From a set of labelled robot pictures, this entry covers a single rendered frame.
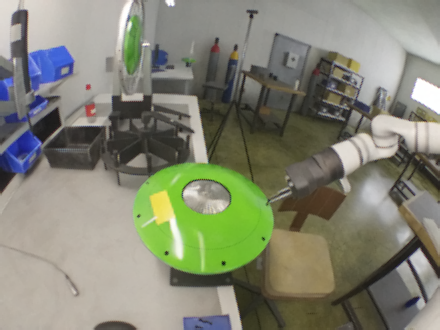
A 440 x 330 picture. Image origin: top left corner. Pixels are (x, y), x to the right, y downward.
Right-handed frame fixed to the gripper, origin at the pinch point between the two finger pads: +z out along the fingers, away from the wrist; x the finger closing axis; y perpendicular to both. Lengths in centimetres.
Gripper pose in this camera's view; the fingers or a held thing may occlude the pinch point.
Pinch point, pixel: (268, 201)
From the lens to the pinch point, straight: 44.2
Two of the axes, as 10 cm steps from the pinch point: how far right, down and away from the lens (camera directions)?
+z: -9.0, 4.0, 1.9
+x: 0.9, 5.9, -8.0
